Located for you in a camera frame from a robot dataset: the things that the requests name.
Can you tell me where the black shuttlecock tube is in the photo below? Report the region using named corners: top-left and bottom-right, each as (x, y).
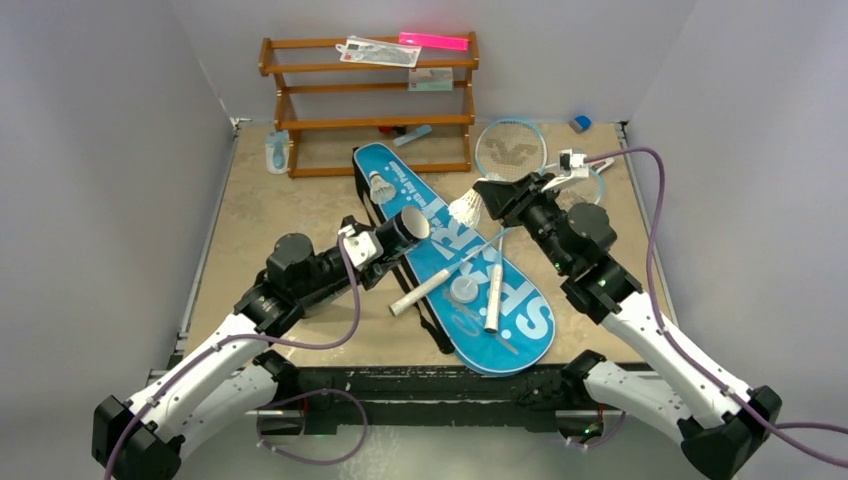
top-left (375, 206), bottom-right (431, 257)

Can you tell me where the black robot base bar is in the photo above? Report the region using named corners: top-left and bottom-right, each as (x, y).
top-left (258, 364), bottom-right (620, 440)

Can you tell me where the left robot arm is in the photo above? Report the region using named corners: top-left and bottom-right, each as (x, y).
top-left (92, 224), bottom-right (418, 479)

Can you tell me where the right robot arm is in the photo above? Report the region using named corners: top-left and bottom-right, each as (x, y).
top-left (473, 173), bottom-right (782, 479)

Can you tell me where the far blue badminton racket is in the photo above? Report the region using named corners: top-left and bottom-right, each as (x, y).
top-left (475, 118), bottom-right (547, 334)

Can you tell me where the pink and white clip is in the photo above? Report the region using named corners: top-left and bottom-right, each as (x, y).
top-left (590, 157), bottom-right (616, 175)

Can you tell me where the blue and grey eraser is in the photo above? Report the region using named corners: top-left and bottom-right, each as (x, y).
top-left (569, 115), bottom-right (592, 134)

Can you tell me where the blue racket bag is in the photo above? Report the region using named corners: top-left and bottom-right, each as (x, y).
top-left (351, 142), bottom-right (556, 376)

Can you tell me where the red and black small object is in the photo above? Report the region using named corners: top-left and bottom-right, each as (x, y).
top-left (377, 125), bottom-right (408, 136)

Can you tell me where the wooden three-tier shelf rack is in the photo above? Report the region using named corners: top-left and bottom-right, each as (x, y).
top-left (258, 31), bottom-right (480, 179)

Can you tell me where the small white box on shelf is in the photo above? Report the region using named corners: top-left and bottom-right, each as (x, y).
top-left (407, 67), bottom-right (454, 92)

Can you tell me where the light blue packaged tool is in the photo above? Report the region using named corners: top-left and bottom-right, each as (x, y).
top-left (265, 130), bottom-right (290, 175)

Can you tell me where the pink fluorescent ruler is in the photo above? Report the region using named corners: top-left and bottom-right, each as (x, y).
top-left (398, 32), bottom-right (470, 51)

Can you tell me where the clear packaged item on shelf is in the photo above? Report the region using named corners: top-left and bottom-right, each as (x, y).
top-left (335, 36), bottom-right (422, 68)

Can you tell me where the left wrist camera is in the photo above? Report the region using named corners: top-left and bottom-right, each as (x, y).
top-left (338, 225), bottom-right (384, 270)

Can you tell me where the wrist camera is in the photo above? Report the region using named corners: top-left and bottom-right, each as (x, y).
top-left (338, 225), bottom-right (384, 270)
top-left (542, 149), bottom-right (590, 192)

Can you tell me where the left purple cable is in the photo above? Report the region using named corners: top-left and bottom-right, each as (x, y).
top-left (102, 235), bottom-right (370, 480)

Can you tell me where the purple cable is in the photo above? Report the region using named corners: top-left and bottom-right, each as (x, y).
top-left (582, 146), bottom-right (848, 468)
top-left (102, 235), bottom-right (370, 480)

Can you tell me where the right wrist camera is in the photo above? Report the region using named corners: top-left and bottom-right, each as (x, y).
top-left (542, 149), bottom-right (590, 192)

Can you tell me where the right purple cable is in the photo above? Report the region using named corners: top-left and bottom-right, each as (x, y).
top-left (582, 146), bottom-right (848, 468)

